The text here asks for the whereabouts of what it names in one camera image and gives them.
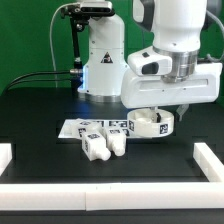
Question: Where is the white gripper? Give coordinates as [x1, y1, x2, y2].
[121, 47, 222, 123]

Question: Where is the white round stool seat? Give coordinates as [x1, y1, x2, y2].
[127, 108, 174, 138]

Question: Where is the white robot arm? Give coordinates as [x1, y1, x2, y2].
[79, 0, 222, 108]

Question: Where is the white right fence bar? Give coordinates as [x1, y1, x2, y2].
[193, 142, 224, 184]

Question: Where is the white fence bar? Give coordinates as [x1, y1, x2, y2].
[0, 143, 12, 176]
[193, 142, 224, 184]
[0, 182, 224, 211]

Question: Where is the white front fence bar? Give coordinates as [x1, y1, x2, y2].
[0, 182, 224, 211]

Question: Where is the white marker sheet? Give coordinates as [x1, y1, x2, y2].
[58, 119, 136, 139]

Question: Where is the white left fence bar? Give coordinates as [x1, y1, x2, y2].
[0, 143, 12, 176]

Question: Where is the black cable upper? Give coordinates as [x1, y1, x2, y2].
[2, 69, 84, 95]

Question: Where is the black cable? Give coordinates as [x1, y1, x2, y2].
[2, 69, 84, 95]
[6, 77, 83, 92]

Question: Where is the grey depth camera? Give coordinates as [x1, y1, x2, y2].
[80, 1, 115, 17]

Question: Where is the white cable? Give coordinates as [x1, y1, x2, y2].
[49, 3, 80, 89]

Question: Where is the black cable lower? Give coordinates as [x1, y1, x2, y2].
[6, 77, 83, 92]

